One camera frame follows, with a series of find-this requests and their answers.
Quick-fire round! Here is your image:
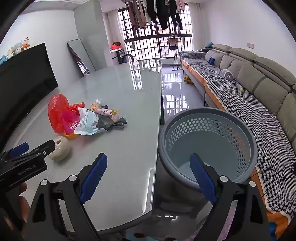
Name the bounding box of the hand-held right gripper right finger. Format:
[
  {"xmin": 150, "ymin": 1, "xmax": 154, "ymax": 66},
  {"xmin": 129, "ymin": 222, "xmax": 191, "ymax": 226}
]
[{"xmin": 190, "ymin": 153, "xmax": 271, "ymax": 241}]

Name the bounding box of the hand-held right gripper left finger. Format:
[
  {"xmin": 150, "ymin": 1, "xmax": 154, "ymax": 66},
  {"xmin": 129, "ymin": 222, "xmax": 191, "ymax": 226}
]
[{"xmin": 25, "ymin": 152, "xmax": 108, "ymax": 241}]

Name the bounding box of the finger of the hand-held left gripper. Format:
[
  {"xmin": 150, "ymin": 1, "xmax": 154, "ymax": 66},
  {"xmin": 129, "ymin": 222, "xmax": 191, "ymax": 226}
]
[
  {"xmin": 0, "ymin": 142, "xmax": 30, "ymax": 161},
  {"xmin": 11, "ymin": 139, "xmax": 56, "ymax": 164}
]

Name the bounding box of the pink plastic mesh cone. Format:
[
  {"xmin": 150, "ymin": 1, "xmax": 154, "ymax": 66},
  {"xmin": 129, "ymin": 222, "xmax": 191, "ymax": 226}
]
[{"xmin": 60, "ymin": 110, "xmax": 81, "ymax": 135}]

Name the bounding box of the white and blue wrapper packet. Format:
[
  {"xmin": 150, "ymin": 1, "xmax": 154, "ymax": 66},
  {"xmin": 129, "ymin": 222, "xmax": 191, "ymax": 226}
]
[{"xmin": 74, "ymin": 107, "xmax": 102, "ymax": 136}]

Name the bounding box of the grey perforated basket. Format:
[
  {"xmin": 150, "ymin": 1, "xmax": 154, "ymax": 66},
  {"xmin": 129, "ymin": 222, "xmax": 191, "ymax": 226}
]
[{"xmin": 153, "ymin": 108, "xmax": 258, "ymax": 217}]

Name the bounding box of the person's left hand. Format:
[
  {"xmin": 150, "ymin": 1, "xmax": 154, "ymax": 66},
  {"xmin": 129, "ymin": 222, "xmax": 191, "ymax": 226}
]
[{"xmin": 18, "ymin": 183, "xmax": 31, "ymax": 236}]

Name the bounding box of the red plastic bag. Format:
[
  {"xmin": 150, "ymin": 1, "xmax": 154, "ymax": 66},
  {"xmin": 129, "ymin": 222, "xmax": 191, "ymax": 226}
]
[{"xmin": 48, "ymin": 93, "xmax": 85, "ymax": 134}]

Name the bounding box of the dark grey plastic bag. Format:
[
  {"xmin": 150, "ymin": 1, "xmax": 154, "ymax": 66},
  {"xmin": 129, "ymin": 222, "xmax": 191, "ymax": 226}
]
[{"xmin": 96, "ymin": 115, "xmax": 127, "ymax": 131}]

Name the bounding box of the crinkled clear wrapper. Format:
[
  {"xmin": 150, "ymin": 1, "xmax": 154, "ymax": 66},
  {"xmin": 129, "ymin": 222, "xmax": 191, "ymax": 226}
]
[{"xmin": 89, "ymin": 99, "xmax": 103, "ymax": 110}]

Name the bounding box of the pink snack wrapper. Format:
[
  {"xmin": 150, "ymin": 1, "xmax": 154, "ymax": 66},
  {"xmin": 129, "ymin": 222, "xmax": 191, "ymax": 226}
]
[{"xmin": 92, "ymin": 107, "xmax": 119, "ymax": 122}]

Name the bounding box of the black television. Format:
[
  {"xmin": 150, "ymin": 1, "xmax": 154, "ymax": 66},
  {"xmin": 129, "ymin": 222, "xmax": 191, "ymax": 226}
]
[{"xmin": 0, "ymin": 43, "xmax": 59, "ymax": 139}]

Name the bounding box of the houndstooth sofa cover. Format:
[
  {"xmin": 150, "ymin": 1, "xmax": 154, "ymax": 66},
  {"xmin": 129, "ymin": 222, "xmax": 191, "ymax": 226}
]
[{"xmin": 179, "ymin": 51, "xmax": 296, "ymax": 212}]

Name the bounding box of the leaning floor mirror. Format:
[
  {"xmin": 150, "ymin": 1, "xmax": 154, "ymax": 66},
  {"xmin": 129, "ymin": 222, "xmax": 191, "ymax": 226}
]
[{"xmin": 67, "ymin": 39, "xmax": 96, "ymax": 76}]

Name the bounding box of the grey sofa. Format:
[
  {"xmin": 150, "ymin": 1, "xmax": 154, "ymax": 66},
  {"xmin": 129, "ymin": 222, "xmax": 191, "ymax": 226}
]
[{"xmin": 179, "ymin": 44, "xmax": 296, "ymax": 241}]

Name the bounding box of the small black side table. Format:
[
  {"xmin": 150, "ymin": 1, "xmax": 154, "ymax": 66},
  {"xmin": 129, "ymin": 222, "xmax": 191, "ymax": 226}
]
[{"xmin": 111, "ymin": 50, "xmax": 126, "ymax": 65}]

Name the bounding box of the black clothes stand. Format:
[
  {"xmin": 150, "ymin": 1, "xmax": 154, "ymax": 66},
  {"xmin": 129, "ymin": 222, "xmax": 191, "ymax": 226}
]
[{"xmin": 167, "ymin": 34, "xmax": 182, "ymax": 69}]

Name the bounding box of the black window grille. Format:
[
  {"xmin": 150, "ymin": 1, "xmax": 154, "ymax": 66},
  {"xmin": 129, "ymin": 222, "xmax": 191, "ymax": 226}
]
[{"xmin": 117, "ymin": 7, "xmax": 193, "ymax": 61}]

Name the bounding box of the row of hanging clothes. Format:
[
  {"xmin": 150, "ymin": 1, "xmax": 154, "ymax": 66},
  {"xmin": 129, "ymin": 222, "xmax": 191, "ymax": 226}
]
[{"xmin": 126, "ymin": 0, "xmax": 186, "ymax": 30}]

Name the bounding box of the black cable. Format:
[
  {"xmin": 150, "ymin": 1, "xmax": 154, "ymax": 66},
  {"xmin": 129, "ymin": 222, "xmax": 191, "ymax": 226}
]
[{"xmin": 252, "ymin": 162, "xmax": 296, "ymax": 200}]

